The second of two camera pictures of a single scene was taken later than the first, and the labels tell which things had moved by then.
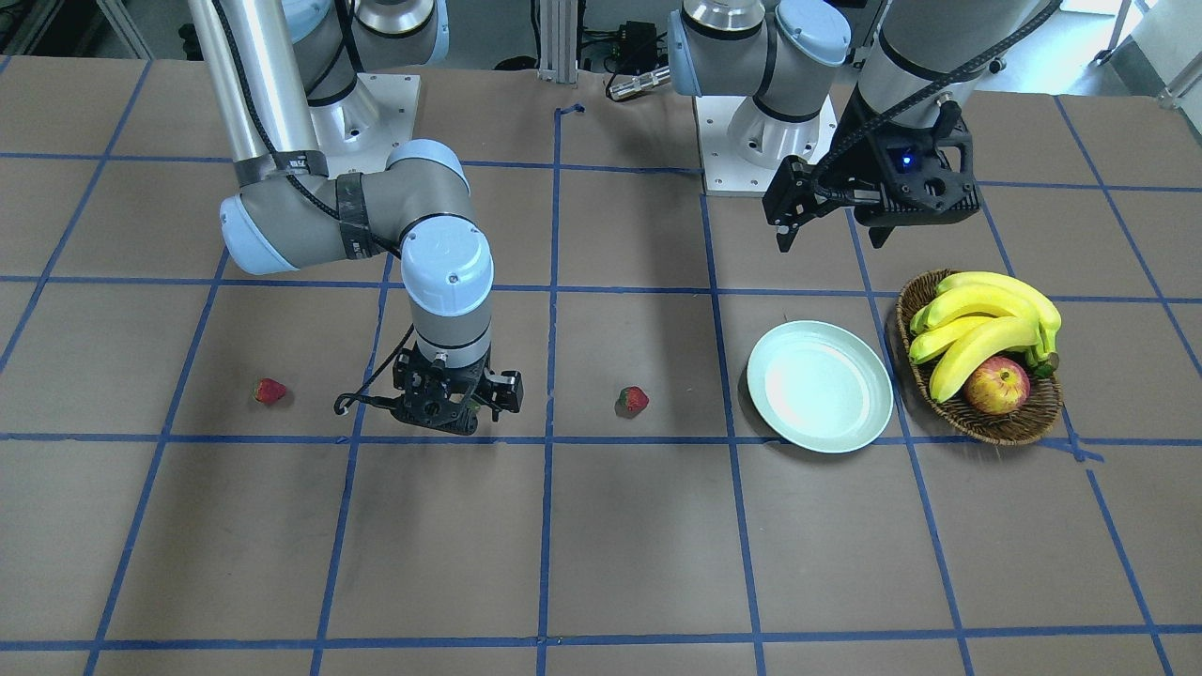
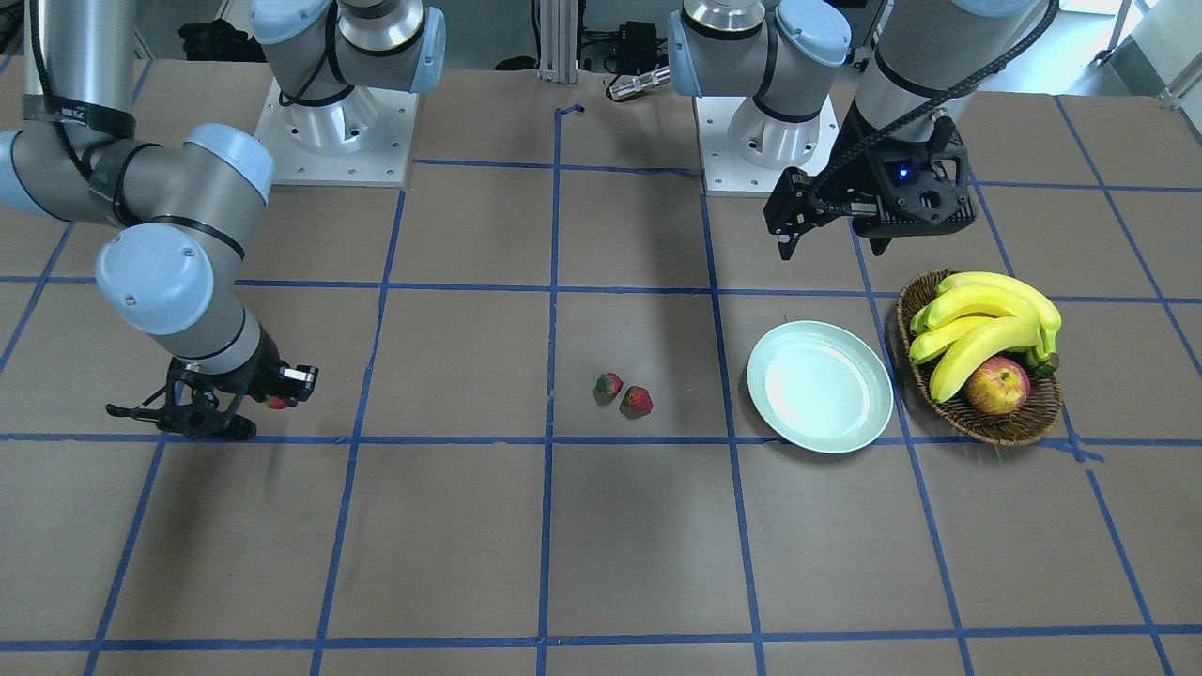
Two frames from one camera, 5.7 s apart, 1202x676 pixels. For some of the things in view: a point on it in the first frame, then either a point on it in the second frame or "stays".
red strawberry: [631, 402] stays
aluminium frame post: [558, 41] stays
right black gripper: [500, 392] -> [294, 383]
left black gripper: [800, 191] stays
